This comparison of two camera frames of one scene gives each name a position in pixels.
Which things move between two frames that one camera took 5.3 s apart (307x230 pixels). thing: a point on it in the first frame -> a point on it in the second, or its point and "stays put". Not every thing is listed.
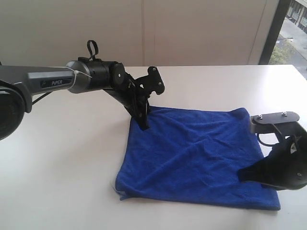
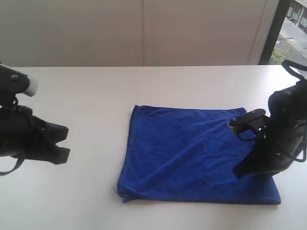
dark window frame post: x=274 y=32 stays put
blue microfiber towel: x=193 y=156 stays put
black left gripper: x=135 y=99 -> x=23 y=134
